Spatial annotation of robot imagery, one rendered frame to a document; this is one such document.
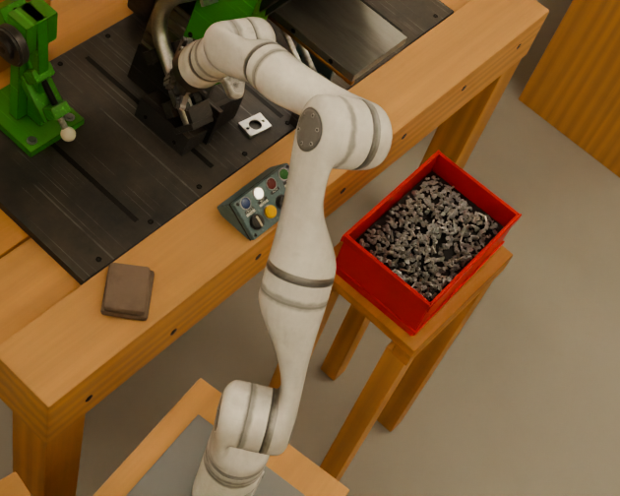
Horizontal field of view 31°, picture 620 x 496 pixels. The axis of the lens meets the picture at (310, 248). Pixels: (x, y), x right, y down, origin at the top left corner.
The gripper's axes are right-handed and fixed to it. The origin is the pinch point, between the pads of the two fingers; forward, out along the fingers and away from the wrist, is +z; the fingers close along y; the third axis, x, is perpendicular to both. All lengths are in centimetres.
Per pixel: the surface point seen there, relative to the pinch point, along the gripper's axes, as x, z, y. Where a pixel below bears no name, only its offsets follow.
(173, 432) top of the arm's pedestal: 5, -4, 59
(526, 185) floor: 149, 102, -14
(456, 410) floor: 110, 72, 56
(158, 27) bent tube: -0.3, 10.8, -12.1
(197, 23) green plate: 5.5, 6.5, -13.0
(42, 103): -18.1, 17.6, 4.4
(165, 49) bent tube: 1.8, 12.0, -8.5
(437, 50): 66, 23, -24
